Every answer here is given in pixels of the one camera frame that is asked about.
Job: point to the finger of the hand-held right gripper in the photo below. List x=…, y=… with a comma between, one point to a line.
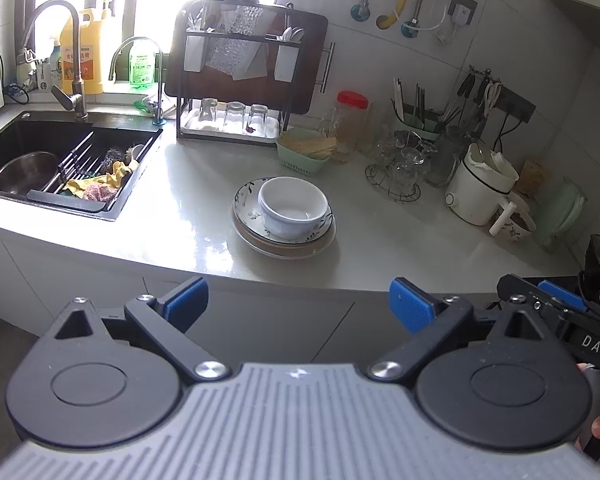
x=525, y=294
x=562, y=295

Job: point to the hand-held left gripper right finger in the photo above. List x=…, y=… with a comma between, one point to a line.
x=412, y=306

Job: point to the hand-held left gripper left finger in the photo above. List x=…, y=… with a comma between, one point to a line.
x=185, y=301

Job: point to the white plate with grey leaf print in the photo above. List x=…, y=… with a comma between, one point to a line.
x=280, y=248

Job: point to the pale blue plastic bowl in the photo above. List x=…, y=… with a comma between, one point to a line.
x=280, y=228

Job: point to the plain white ceramic bowl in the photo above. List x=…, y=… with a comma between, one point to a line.
x=292, y=206

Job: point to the floral bowl with dark contents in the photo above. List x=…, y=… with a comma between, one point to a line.
x=520, y=227

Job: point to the pale green electric kettle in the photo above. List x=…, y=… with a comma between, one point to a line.
x=560, y=215

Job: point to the white electric cooking pot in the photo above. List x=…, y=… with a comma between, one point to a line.
x=472, y=195

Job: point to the yellow sponge pack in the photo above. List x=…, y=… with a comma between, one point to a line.
x=532, y=177

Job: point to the clear cut glass tumbler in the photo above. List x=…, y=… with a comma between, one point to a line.
x=402, y=172

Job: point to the pink scrub pad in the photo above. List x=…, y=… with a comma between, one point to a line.
x=100, y=192

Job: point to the yellow dish cloth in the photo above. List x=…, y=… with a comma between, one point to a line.
x=107, y=177

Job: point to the tall ribbed glass pitcher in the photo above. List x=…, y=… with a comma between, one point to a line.
x=442, y=160

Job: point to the clear stemmed glass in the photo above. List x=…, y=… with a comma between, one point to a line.
x=420, y=154

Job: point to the steel wool scrubber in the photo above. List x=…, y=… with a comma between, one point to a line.
x=112, y=156

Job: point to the green chopstick holder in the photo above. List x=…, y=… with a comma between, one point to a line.
x=415, y=130

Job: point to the green plastic basket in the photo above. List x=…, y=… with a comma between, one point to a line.
x=300, y=165

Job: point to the black sink drain rack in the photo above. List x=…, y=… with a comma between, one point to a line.
x=80, y=152

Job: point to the pile of wooden sticks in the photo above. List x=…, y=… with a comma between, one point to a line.
x=312, y=145

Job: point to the clear jar with red lid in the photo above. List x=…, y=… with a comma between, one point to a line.
x=351, y=125

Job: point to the clear drinking glass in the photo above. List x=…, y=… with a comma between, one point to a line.
x=257, y=120
x=207, y=110
x=234, y=116

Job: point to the bundle of brown chopsticks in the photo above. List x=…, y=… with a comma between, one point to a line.
x=420, y=104

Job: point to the bundle of white chopsticks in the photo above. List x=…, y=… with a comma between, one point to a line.
x=399, y=97

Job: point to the black kitchen sink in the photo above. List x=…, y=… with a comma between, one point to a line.
x=25, y=132

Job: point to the chrome gooseneck faucet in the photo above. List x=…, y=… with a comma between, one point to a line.
x=159, y=70

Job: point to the green bottle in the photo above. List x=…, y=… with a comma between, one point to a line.
x=141, y=67

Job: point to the white cutlery holder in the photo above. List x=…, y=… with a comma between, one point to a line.
x=194, y=51
x=286, y=62

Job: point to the yellow detergent bottle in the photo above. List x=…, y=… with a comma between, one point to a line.
x=87, y=55

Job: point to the clear textured plastic sheet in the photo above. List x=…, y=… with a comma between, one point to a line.
x=235, y=40

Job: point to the dark brown cutting board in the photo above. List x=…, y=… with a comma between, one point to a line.
x=310, y=60

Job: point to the black metal dish rack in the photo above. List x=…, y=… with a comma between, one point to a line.
x=240, y=37

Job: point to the tall grey pull-out faucet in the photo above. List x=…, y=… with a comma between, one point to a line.
x=75, y=40

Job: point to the black wall power strip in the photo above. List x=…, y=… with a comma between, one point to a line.
x=517, y=105

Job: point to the wall utensil rail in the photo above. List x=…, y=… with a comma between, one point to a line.
x=482, y=74

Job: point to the white wall socket box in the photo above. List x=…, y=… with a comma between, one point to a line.
x=461, y=9

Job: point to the window frame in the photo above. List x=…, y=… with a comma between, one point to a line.
x=122, y=0

